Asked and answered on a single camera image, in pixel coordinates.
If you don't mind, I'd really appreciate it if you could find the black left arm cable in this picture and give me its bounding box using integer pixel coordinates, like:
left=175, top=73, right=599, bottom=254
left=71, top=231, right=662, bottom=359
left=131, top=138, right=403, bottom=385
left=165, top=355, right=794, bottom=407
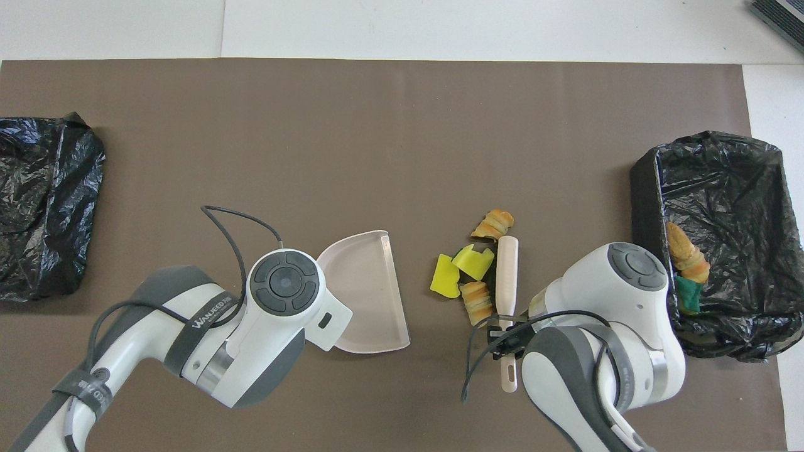
left=63, top=205, right=283, bottom=452

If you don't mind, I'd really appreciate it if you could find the pale yellow bread piece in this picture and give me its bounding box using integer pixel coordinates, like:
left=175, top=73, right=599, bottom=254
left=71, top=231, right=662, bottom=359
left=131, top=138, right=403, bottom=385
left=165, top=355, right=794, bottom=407
left=675, top=248, right=711, bottom=284

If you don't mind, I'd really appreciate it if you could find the grey ribbed device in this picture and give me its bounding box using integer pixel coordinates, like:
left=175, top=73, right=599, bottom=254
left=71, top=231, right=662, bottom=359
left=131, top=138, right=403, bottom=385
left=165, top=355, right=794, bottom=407
left=749, top=0, right=804, bottom=54

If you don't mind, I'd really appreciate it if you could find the beige handled brush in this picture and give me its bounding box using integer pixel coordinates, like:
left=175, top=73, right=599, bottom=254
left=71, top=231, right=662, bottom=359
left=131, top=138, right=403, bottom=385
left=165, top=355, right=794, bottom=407
left=494, top=235, right=520, bottom=394

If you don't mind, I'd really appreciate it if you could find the beige plastic dustpan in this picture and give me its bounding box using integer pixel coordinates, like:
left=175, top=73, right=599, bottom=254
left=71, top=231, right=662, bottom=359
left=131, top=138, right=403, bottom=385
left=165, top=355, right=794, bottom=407
left=315, top=230, right=411, bottom=354

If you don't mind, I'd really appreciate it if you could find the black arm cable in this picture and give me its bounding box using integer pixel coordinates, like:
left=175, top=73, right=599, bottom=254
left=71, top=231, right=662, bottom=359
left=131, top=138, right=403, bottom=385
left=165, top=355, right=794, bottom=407
left=462, top=311, right=613, bottom=402
left=63, top=205, right=283, bottom=452

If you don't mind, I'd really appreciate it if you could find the striped orange croissant piece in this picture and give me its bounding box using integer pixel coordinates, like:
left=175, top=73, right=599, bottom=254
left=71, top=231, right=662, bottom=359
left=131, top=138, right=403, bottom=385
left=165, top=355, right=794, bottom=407
left=470, top=209, right=515, bottom=242
left=459, top=281, right=494, bottom=326

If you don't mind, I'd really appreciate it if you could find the brown bread roll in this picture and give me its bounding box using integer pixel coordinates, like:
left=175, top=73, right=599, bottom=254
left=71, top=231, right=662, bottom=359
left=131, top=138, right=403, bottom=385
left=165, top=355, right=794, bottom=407
left=666, top=221, right=692, bottom=258

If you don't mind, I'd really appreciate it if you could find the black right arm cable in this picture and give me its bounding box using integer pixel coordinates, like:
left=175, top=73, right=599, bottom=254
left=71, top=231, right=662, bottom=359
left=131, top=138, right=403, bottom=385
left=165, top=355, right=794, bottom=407
left=462, top=311, right=613, bottom=402

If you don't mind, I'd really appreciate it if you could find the black bag-lined bin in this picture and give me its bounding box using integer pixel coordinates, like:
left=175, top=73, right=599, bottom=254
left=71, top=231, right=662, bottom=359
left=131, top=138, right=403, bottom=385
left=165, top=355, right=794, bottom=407
left=630, top=131, right=804, bottom=363
left=0, top=112, right=106, bottom=303

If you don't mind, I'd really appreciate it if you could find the brown table mat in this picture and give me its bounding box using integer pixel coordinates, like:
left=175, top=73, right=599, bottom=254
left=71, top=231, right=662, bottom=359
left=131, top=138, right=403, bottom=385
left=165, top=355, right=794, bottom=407
left=0, top=58, right=788, bottom=452

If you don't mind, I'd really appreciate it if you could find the yellow and green sponge piece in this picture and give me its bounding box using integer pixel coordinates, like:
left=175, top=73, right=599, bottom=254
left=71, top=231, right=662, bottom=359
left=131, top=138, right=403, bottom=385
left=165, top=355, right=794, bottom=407
left=675, top=275, right=704, bottom=316

